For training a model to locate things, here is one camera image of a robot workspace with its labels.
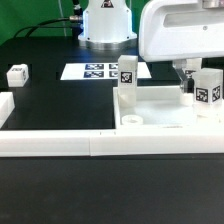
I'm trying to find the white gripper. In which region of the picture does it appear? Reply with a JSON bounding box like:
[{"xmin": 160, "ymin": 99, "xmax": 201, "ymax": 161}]
[{"xmin": 139, "ymin": 0, "xmax": 224, "ymax": 93}]

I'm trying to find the white square tabletop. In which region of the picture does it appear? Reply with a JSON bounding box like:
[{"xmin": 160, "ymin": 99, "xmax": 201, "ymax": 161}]
[{"xmin": 113, "ymin": 86, "xmax": 224, "ymax": 129}]

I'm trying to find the white sheet with markers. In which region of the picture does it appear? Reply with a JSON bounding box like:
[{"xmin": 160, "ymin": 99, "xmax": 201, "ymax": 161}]
[{"xmin": 60, "ymin": 62, "xmax": 152, "ymax": 81}]

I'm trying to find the white front fence bar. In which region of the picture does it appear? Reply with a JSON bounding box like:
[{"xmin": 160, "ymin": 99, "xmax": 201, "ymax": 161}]
[{"xmin": 0, "ymin": 127, "xmax": 224, "ymax": 157}]

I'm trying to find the white left fence block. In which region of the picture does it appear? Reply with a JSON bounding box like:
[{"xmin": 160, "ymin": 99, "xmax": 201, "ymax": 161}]
[{"xmin": 0, "ymin": 92, "xmax": 15, "ymax": 128}]

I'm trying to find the black cable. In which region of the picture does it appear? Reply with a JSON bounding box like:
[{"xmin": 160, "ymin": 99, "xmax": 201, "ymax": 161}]
[{"xmin": 13, "ymin": 16, "xmax": 83, "ymax": 38}]

